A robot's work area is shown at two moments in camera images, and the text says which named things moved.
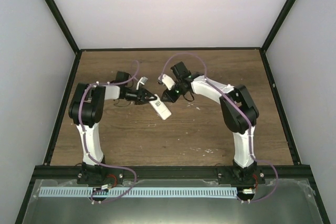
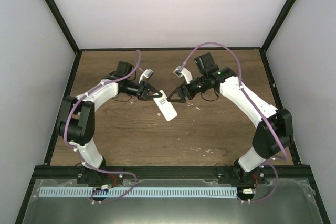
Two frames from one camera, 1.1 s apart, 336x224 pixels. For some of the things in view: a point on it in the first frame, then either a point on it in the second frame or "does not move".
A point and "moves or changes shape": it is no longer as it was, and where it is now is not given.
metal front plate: (275, 202) does not move
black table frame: (48, 171) does not move
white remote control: (160, 108) moves or changes shape
